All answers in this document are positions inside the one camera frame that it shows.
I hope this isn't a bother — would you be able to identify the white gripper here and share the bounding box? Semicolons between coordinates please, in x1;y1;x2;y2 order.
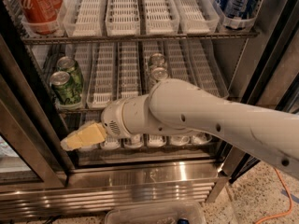
61;99;131;151

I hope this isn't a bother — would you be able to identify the green soda can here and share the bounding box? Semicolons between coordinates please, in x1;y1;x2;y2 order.
50;71;81;105
56;56;84;92

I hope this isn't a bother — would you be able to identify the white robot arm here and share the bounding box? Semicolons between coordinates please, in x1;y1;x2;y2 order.
61;78;299;179

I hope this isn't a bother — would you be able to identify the glass fridge door left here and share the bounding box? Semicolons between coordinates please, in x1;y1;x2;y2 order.
0;36;67;192

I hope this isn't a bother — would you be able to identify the stainless steel fridge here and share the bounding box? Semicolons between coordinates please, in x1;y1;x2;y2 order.
0;0;299;222

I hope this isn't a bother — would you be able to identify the front white patterned can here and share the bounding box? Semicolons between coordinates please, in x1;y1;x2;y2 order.
149;67;169;88

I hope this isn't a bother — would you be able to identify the white patterned can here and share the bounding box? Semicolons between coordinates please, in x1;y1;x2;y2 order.
148;53;167;73
149;67;169;88

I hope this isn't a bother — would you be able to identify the rear white patterned can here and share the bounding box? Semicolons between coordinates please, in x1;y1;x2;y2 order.
148;53;167;73

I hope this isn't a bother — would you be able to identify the front red cola can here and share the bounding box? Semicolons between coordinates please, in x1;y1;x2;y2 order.
18;0;57;35

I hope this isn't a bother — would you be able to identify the fridge door right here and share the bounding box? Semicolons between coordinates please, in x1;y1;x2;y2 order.
228;3;299;184

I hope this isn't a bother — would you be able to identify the dark blue can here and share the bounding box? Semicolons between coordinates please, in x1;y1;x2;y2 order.
224;0;254;20

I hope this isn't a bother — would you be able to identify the clear plastic bin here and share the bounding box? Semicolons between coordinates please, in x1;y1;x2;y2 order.
105;201;206;224

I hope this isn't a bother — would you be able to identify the middle wire shelf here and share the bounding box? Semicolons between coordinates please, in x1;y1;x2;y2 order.
55;97;233;114

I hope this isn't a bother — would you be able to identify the wire shelf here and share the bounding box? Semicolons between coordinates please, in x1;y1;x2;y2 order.
21;30;260;45
55;97;233;114

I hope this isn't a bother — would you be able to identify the top wire shelf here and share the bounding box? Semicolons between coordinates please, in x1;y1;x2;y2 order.
21;30;260;45

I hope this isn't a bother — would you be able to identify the orange cable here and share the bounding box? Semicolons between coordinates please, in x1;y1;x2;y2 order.
254;167;294;224

